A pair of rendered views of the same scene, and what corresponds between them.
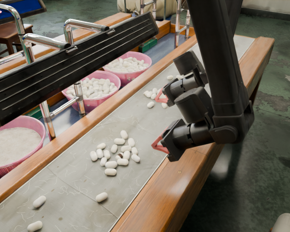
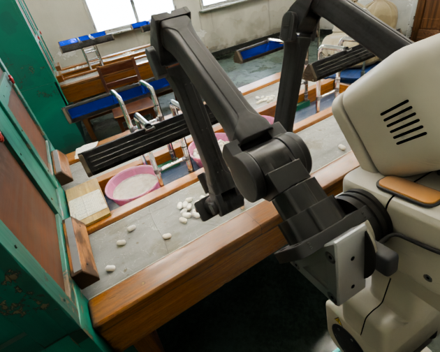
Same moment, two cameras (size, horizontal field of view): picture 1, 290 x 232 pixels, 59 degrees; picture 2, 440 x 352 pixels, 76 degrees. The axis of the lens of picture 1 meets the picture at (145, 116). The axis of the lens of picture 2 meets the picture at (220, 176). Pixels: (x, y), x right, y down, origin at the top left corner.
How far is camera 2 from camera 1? 51 cm
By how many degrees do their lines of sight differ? 28
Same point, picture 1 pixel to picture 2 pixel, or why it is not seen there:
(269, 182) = not seen: hidden behind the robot
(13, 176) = (125, 207)
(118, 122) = not seen: hidden behind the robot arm
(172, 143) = (203, 207)
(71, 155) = (167, 202)
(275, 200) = not seen: hidden behind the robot
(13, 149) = (137, 189)
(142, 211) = (181, 253)
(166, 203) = (202, 253)
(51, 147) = (156, 193)
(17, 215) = (117, 233)
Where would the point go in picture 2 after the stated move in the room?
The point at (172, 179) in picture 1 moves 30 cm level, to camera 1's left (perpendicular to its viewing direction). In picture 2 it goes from (218, 237) to (151, 217)
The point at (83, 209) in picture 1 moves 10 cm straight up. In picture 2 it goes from (153, 241) to (144, 221)
